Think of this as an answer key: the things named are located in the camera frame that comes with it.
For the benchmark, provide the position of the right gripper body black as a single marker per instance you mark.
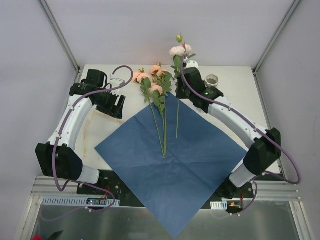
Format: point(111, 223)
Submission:
point(182, 89)

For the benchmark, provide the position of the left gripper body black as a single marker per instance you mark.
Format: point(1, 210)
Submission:
point(116, 104)

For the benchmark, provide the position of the cream printed ribbon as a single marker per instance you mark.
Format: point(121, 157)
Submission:
point(98, 126)

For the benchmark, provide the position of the blue wrapping paper sheet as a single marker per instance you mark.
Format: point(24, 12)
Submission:
point(172, 170)

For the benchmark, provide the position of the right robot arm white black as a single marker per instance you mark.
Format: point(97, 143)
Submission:
point(262, 143)

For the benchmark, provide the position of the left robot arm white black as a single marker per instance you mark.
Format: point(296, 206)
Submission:
point(57, 157)

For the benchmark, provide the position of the white ribbed ceramic vase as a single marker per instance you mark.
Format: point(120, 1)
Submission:
point(211, 80)

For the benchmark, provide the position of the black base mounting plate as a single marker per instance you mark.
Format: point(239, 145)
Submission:
point(113, 186)

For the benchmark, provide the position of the red object bottom edge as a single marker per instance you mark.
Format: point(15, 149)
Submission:
point(37, 237)

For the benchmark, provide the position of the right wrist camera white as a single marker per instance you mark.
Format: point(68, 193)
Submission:
point(192, 64)

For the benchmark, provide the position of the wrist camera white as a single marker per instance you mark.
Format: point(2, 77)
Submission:
point(192, 64)
point(117, 84)

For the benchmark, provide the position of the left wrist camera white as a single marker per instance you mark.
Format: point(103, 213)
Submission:
point(117, 84)

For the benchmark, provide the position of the left aluminium frame post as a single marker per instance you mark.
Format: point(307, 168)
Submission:
point(59, 34)

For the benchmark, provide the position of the aluminium frame post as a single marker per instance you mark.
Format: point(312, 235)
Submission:
point(59, 34)
point(277, 34)

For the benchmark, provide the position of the right aluminium frame post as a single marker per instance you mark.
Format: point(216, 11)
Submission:
point(277, 34)

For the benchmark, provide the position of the left white cable duct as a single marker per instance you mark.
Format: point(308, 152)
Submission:
point(68, 201)

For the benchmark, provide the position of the white cable duct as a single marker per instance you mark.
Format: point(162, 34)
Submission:
point(219, 205)
point(68, 201)

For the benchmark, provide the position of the right white cable duct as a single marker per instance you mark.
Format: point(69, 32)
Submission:
point(219, 205)

